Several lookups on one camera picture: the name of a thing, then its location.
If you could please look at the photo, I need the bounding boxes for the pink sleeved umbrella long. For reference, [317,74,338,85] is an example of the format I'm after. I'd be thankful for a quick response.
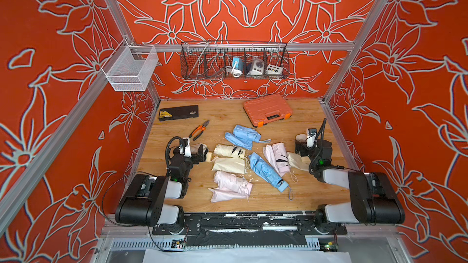
[214,171,253,197]

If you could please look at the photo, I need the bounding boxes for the light blue sleeved umbrella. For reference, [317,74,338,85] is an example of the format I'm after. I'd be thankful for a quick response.
[224,125,271,150]

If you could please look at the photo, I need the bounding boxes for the pink sleeved umbrella short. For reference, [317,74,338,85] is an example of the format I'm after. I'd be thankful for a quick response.
[272,142,298,183]

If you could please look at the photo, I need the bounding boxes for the cream sleeved umbrella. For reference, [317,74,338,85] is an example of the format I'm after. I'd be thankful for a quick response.
[213,144,246,159]

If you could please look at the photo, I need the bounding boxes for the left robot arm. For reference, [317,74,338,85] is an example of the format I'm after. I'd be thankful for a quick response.
[115,136,208,231]

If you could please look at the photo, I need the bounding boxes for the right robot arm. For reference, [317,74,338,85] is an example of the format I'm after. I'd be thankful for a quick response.
[295,119,405,233]

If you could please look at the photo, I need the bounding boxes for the red plastic tool case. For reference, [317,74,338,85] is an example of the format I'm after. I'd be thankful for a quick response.
[243,94,293,127]

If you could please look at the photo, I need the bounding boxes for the black yellow tool box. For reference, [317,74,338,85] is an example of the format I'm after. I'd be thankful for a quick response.
[158,105,199,122]

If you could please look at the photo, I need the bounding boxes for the white mesh basket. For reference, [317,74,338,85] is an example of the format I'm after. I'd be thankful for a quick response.
[102,46,159,92]

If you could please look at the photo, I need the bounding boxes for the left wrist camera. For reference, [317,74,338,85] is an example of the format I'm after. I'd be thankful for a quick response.
[179,138,192,158]

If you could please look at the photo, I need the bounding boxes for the orange handled pliers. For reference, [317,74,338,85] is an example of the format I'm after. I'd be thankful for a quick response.
[189,120,210,141]

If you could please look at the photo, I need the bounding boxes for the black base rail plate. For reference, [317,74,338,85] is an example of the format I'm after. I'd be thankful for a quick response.
[151,211,347,251]

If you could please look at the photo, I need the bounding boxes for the black wire wall basket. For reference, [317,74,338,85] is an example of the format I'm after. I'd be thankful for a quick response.
[180,40,290,80]

